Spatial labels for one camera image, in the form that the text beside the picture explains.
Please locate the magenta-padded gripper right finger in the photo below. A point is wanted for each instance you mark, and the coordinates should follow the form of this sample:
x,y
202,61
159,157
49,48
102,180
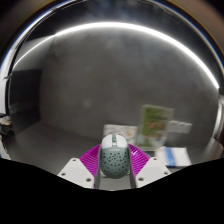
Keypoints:
x,y
141,160

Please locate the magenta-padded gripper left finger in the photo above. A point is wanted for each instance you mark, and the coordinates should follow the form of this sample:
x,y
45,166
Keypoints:
x,y
90,160

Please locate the white wall plates group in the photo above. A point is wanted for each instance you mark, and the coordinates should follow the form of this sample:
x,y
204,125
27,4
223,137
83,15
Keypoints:
x,y
180,127

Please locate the green and white computer mouse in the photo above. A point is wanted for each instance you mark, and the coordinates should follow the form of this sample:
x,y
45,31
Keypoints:
x,y
114,158

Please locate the white book with blue stripe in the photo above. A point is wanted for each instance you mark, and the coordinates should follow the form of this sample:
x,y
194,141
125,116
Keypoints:
x,y
173,156

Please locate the black flat panel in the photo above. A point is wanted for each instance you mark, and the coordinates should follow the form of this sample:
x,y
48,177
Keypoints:
x,y
25,100

